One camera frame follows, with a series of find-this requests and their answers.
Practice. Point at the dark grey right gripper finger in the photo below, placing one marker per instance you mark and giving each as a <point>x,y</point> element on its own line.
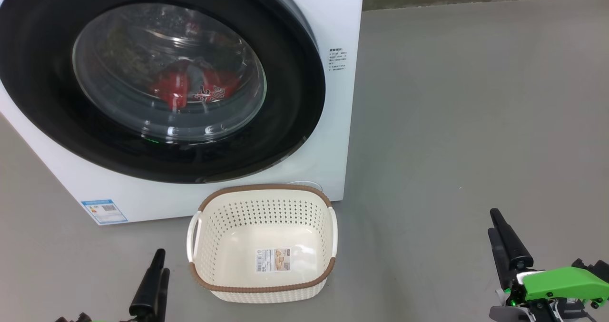
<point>511,246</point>
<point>499,260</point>

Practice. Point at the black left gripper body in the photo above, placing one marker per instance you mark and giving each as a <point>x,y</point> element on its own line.
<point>81,319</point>

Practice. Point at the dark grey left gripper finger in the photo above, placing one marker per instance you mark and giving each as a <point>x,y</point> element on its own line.
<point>147,293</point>
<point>162,303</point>

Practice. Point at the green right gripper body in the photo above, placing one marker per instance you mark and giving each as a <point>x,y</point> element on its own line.
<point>556,284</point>

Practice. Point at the red sports jersey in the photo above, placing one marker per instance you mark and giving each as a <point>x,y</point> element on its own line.
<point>171,86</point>

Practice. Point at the black round washer door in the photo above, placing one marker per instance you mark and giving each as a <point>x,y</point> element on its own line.
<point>47,98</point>

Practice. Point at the cream perforated laundry basket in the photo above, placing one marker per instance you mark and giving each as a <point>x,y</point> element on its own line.
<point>228,217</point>

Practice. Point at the printed product label sticker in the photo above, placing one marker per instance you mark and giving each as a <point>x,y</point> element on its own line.
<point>273,260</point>

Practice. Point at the white washing machine body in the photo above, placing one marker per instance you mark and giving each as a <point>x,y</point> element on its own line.
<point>338,122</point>

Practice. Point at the stainless steel washing machine drum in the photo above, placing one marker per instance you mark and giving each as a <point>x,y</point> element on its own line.
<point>142,41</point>

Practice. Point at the blue energy label sticker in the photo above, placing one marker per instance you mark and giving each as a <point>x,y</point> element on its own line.
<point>103,211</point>

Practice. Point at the round white filter cover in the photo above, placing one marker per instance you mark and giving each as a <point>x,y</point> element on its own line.
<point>311,185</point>

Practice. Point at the printed black text label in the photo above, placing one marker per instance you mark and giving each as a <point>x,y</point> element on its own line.
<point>337,59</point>

